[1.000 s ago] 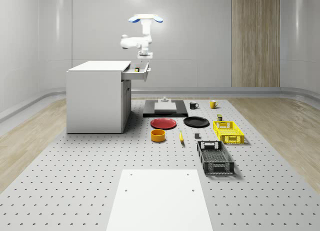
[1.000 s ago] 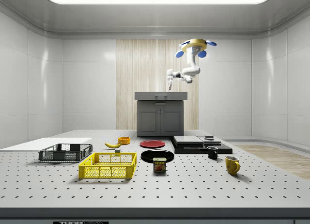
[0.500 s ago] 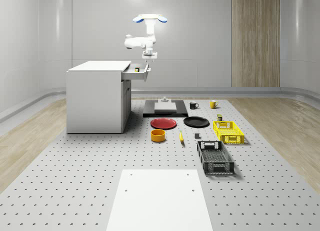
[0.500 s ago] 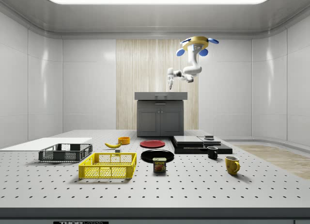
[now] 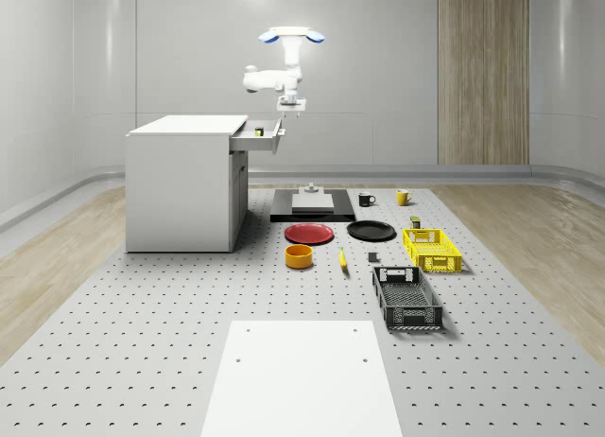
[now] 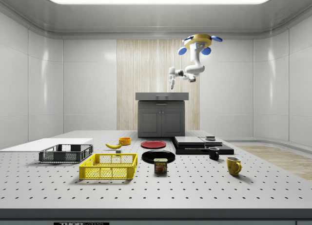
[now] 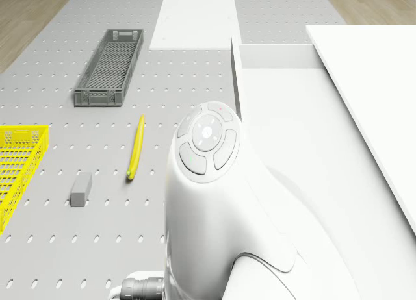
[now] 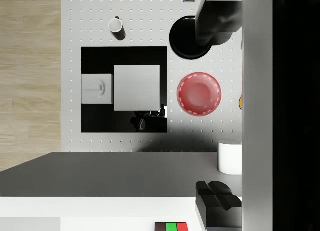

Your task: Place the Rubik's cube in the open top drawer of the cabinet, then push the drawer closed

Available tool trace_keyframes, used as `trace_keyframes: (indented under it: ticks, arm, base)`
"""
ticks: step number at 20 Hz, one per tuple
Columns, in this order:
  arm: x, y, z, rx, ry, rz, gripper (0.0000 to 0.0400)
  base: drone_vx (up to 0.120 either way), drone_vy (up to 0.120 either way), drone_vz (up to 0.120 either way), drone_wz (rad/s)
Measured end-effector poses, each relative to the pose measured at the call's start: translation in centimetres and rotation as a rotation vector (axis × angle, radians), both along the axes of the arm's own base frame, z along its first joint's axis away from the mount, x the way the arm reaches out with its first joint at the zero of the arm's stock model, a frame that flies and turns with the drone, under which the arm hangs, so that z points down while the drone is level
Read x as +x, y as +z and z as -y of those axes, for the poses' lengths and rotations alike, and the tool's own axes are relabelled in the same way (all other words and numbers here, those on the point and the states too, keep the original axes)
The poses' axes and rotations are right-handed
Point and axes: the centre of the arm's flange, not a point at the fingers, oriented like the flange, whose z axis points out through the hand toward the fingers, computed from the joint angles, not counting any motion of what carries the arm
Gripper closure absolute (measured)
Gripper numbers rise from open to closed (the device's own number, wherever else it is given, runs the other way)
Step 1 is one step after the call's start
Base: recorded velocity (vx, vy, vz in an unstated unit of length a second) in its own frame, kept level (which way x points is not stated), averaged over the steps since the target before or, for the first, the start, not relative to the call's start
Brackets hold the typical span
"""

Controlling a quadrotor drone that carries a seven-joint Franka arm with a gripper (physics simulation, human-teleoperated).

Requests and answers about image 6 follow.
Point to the white cabinet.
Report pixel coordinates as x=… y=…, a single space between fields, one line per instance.
x=161 y=120

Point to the red plate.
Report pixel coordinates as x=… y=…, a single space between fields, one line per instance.
x=153 y=144

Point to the black plate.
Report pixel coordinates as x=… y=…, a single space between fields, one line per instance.
x=152 y=155

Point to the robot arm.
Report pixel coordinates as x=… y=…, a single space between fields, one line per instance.
x=195 y=61

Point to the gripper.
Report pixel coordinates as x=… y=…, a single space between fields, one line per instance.
x=172 y=81

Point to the dark grey basket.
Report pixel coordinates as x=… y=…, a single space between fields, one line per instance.
x=52 y=156

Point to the yellow mug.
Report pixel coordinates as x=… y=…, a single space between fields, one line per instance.
x=232 y=166

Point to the yellow bowl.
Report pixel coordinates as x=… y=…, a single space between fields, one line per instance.
x=124 y=141

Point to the black mug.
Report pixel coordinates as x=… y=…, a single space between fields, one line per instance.
x=213 y=154

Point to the yellow basket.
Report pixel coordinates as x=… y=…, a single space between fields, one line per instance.
x=104 y=172

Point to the white board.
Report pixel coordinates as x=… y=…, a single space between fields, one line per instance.
x=44 y=144

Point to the banana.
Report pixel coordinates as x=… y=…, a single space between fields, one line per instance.
x=113 y=146

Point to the flat-sided can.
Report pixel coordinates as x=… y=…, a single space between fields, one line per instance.
x=160 y=166

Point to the white drawer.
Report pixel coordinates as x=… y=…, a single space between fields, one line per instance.
x=148 y=96

